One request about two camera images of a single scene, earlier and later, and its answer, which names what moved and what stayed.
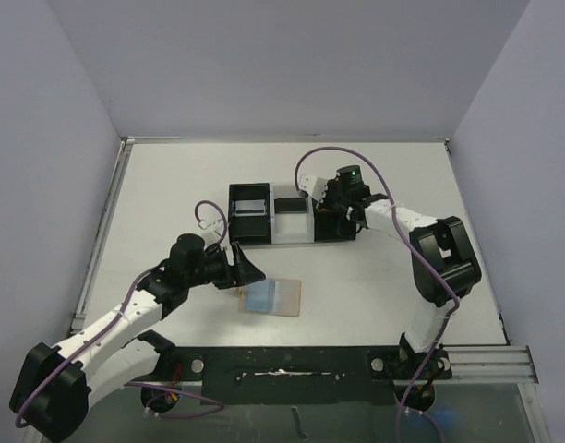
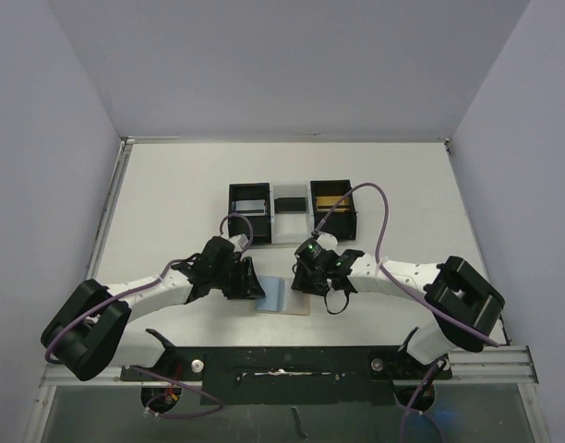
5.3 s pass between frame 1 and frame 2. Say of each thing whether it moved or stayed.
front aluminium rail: stayed
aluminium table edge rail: stayed
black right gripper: moved
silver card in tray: stayed
